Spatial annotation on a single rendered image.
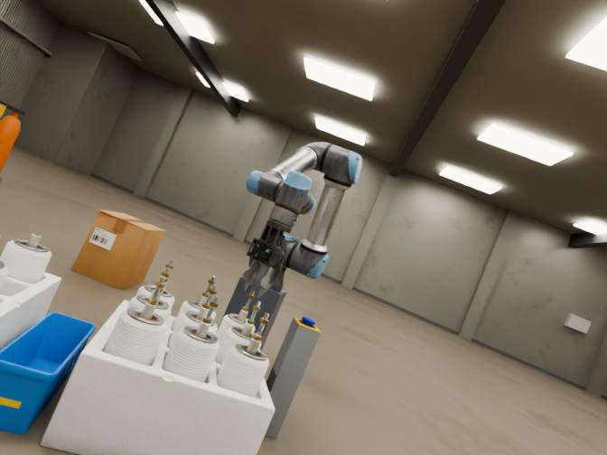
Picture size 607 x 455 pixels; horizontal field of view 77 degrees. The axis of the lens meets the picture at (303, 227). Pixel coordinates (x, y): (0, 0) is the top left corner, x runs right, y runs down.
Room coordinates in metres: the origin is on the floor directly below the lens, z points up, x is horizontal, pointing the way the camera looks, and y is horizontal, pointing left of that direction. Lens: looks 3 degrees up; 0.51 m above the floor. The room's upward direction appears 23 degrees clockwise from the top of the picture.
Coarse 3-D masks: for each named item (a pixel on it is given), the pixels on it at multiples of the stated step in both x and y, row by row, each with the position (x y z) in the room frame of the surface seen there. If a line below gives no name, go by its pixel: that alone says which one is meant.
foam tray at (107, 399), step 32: (96, 352) 0.72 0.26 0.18; (160, 352) 0.84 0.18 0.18; (96, 384) 0.71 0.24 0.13; (128, 384) 0.73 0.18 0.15; (160, 384) 0.74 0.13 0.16; (192, 384) 0.76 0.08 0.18; (64, 416) 0.70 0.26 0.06; (96, 416) 0.72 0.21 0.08; (128, 416) 0.73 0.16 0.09; (160, 416) 0.75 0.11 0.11; (192, 416) 0.76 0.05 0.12; (224, 416) 0.78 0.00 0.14; (256, 416) 0.79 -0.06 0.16; (64, 448) 0.71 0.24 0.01; (96, 448) 0.72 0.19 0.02; (128, 448) 0.74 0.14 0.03; (160, 448) 0.75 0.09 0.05; (192, 448) 0.77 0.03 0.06; (224, 448) 0.78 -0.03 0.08; (256, 448) 0.80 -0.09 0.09
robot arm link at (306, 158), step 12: (312, 144) 1.44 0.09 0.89; (324, 144) 1.45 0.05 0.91; (300, 156) 1.36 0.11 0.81; (312, 156) 1.41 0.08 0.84; (276, 168) 1.24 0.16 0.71; (288, 168) 1.27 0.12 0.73; (300, 168) 1.33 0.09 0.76; (312, 168) 1.44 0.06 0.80; (252, 180) 1.17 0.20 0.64; (264, 180) 1.16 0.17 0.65; (276, 180) 1.17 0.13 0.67; (252, 192) 1.19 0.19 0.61; (264, 192) 1.17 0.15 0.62
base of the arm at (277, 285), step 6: (264, 270) 1.57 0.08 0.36; (282, 270) 1.59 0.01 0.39; (258, 276) 1.56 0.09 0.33; (282, 276) 1.60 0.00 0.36; (258, 282) 1.55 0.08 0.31; (276, 282) 1.58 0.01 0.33; (282, 282) 1.60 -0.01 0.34; (270, 288) 1.55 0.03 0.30; (276, 288) 1.57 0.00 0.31; (282, 288) 1.61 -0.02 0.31
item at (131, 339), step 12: (120, 324) 0.76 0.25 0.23; (132, 324) 0.75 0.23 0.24; (144, 324) 0.76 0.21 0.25; (120, 336) 0.75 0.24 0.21; (132, 336) 0.75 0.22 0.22; (144, 336) 0.75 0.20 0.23; (156, 336) 0.77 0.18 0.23; (108, 348) 0.76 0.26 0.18; (120, 348) 0.75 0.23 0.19; (132, 348) 0.75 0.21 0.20; (144, 348) 0.76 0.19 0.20; (156, 348) 0.79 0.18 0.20; (132, 360) 0.75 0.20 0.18; (144, 360) 0.77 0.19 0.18
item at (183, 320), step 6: (180, 318) 0.92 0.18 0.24; (186, 318) 0.91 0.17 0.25; (180, 324) 0.90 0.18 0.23; (186, 324) 0.90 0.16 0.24; (192, 324) 0.89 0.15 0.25; (198, 324) 0.90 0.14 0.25; (216, 324) 0.96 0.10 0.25; (174, 330) 0.92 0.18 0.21; (210, 330) 0.91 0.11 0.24; (216, 330) 0.93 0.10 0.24; (174, 336) 0.91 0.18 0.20; (168, 342) 0.93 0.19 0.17
